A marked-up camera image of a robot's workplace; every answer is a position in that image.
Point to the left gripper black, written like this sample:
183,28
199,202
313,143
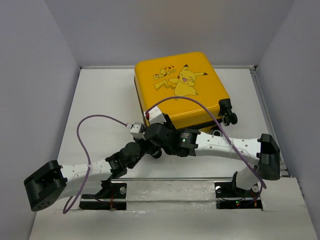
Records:
147,143

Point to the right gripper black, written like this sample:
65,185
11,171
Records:
169,124

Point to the yellow hard-shell suitcase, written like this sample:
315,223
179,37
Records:
200,100

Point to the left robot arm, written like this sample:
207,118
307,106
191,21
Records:
54,181

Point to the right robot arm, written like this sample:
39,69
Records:
261,156

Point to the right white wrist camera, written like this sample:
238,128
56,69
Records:
155,115

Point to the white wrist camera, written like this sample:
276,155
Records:
136,130
155,115

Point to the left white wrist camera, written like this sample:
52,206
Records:
136,130

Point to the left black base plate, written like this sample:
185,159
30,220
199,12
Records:
112,197

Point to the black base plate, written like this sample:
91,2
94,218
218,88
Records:
112,197
228,198

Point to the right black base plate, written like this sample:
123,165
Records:
228,198

